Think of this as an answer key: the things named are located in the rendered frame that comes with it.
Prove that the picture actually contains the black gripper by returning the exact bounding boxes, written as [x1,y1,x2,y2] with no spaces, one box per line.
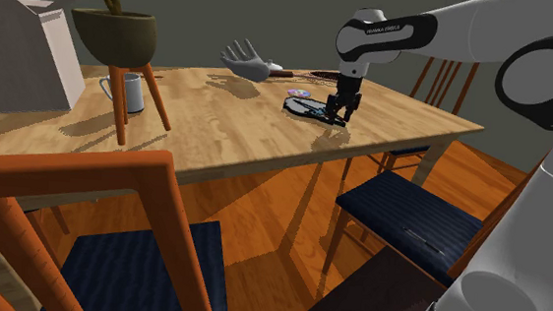
[324,73,364,126]

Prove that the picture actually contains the black round plate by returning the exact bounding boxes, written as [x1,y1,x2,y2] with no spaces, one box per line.
[281,94,349,128]

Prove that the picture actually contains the grey hand sculpture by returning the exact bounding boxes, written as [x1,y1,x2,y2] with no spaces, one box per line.
[218,36,274,84]

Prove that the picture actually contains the wooden chair with navy seat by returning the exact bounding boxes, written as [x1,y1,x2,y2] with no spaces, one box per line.
[0,140,240,311]
[365,52,481,181]
[320,141,550,296]

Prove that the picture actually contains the wooden dining table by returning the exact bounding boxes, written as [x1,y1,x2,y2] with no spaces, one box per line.
[0,52,488,310]

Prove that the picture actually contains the thin black pen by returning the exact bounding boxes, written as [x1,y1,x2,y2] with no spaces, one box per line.
[399,225,449,257]

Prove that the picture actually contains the dark robot stand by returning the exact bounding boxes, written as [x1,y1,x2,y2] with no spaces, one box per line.
[293,240,538,311]

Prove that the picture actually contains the grey mug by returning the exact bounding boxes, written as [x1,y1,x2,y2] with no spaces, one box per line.
[96,71,148,116]

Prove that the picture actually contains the potted plant on wooden stand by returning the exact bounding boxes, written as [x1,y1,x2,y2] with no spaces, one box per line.
[62,0,180,150]

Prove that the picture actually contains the open white cardboard box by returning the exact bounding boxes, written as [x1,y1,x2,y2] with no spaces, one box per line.
[0,0,92,120]

